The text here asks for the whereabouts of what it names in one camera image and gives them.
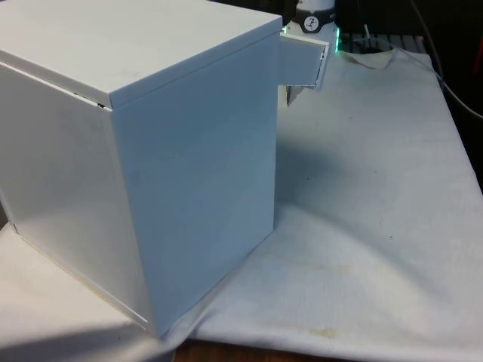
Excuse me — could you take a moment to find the white drawer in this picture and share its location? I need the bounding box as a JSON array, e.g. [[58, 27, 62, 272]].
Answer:
[[278, 31, 329, 92]]

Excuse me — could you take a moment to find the white chest of drawers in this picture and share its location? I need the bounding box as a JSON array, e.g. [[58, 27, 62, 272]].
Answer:
[[0, 0, 285, 339]]

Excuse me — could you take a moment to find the grey cable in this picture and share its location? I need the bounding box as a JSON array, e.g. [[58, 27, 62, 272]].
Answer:
[[410, 0, 483, 118]]

